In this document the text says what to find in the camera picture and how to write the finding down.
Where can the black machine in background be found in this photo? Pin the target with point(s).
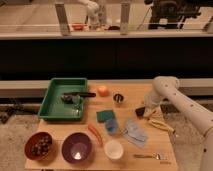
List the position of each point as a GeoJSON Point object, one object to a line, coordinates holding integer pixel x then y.
{"type": "Point", "coordinates": [176, 12]}

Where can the green plastic tray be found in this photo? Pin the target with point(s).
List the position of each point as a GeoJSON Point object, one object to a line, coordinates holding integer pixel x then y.
{"type": "Point", "coordinates": [62, 101]}

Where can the white cup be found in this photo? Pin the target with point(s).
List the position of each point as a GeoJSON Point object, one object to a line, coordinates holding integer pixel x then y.
{"type": "Point", "coordinates": [114, 150]}

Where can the yellow banana peel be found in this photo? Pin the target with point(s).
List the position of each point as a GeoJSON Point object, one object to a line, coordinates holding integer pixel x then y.
{"type": "Point", "coordinates": [160, 125]}

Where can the blue eraser block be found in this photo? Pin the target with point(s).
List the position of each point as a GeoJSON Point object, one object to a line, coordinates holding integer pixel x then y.
{"type": "Point", "coordinates": [111, 126]}

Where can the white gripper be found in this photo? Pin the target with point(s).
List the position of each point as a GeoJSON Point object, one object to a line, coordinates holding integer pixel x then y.
{"type": "Point", "coordinates": [151, 101]}

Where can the brown bowl with nuts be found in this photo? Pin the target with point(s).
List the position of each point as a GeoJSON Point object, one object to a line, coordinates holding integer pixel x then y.
{"type": "Point", "coordinates": [38, 146]}

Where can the green sponge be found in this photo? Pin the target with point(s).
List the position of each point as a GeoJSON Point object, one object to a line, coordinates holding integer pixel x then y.
{"type": "Point", "coordinates": [104, 115]}

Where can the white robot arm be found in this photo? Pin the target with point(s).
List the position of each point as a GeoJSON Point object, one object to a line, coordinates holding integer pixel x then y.
{"type": "Point", "coordinates": [167, 87]}

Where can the purple bowl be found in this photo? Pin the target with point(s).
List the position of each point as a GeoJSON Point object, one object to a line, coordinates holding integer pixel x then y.
{"type": "Point", "coordinates": [76, 148]}

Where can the black handled brush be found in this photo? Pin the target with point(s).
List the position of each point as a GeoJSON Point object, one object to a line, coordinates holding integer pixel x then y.
{"type": "Point", "coordinates": [72, 97]}

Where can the metal fork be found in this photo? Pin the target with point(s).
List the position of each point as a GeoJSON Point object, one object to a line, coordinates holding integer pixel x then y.
{"type": "Point", "coordinates": [155, 156]}

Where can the orange fruit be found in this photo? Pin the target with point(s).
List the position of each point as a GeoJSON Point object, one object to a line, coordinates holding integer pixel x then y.
{"type": "Point", "coordinates": [103, 91]}

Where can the small metal cup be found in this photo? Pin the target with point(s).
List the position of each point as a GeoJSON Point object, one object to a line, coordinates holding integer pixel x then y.
{"type": "Point", "coordinates": [118, 98]}

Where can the red object in background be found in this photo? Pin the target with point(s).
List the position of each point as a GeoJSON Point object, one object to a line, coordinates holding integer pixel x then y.
{"type": "Point", "coordinates": [78, 26]}

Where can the blue grey cloth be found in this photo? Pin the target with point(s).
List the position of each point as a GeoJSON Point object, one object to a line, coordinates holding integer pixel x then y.
{"type": "Point", "coordinates": [134, 134]}

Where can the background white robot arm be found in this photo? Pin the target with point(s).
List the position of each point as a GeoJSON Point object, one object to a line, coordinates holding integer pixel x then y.
{"type": "Point", "coordinates": [96, 11]}

